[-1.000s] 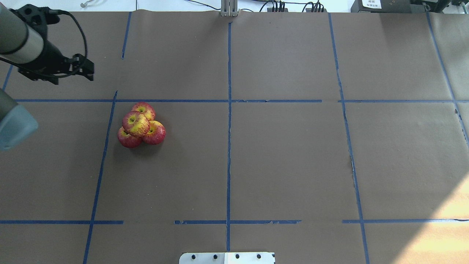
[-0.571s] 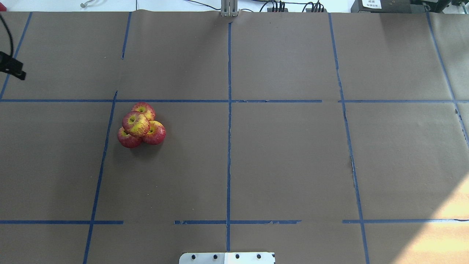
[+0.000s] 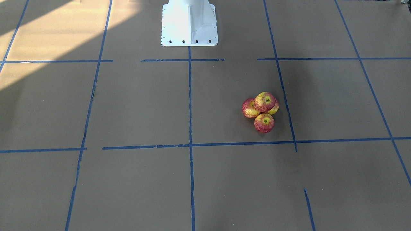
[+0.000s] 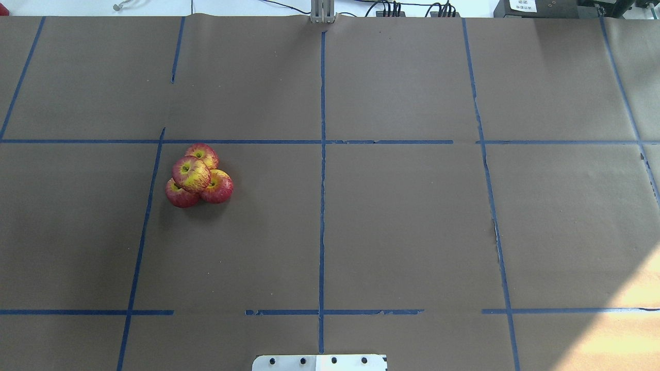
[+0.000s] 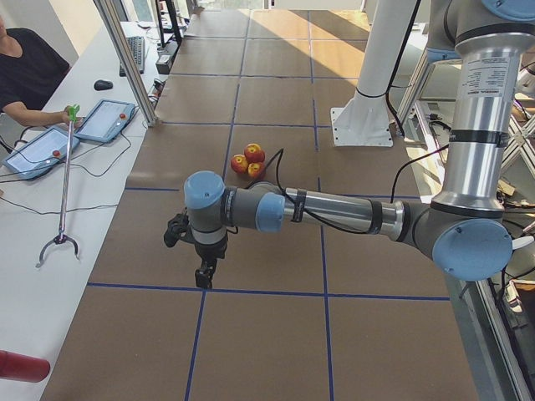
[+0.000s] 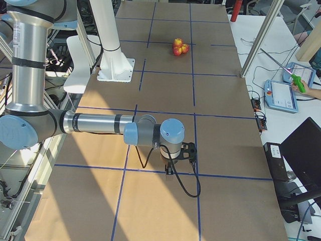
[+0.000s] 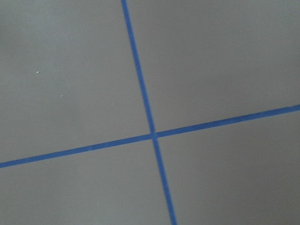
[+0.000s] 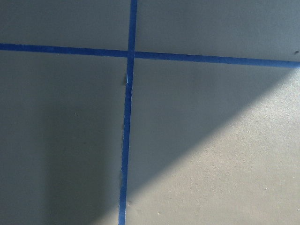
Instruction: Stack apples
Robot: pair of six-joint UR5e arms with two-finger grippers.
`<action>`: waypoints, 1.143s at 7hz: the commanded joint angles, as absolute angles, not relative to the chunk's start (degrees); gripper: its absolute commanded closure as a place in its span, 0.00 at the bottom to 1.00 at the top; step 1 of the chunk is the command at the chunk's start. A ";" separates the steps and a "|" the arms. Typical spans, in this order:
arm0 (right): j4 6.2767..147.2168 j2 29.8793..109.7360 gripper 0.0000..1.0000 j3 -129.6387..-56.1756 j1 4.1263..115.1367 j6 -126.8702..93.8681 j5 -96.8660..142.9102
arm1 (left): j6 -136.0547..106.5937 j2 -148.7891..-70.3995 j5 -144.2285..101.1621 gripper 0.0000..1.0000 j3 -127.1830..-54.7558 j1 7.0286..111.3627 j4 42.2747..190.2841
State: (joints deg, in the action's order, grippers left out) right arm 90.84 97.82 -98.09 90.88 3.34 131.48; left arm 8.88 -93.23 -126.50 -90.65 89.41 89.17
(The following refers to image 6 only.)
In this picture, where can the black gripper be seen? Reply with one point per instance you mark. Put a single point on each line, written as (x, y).
(171, 160)

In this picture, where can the lone red yellow apple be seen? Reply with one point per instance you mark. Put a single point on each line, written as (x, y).
(178, 42)

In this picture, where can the person hand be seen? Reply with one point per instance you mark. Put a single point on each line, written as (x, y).
(295, 87)

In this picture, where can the black computer box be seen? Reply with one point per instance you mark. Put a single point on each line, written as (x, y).
(275, 162)

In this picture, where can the orange black adapter box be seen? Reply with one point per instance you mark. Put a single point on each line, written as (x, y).
(256, 104)

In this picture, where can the front red yellow apple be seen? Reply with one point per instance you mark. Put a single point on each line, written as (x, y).
(177, 51)

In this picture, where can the right red apple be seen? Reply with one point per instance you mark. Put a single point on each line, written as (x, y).
(185, 48)

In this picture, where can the white chair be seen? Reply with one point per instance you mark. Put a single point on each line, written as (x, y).
(79, 77)

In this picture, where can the near blue teach pendant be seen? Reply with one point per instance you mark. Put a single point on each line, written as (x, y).
(280, 96)

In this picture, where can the blue teach pendant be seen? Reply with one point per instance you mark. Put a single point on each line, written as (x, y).
(280, 96)
(306, 73)

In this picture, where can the black monitor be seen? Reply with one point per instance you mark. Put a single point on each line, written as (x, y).
(301, 150)

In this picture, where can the far blue teach pendant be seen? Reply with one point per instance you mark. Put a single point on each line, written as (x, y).
(306, 73)

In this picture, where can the red cylinder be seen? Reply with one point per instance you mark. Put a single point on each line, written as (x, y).
(236, 9)

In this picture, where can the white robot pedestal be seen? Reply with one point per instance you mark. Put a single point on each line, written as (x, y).
(114, 65)

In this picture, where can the green handled grabber tool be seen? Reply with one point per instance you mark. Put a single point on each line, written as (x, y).
(296, 79)

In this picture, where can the aluminium frame post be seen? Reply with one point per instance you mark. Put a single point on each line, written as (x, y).
(266, 25)

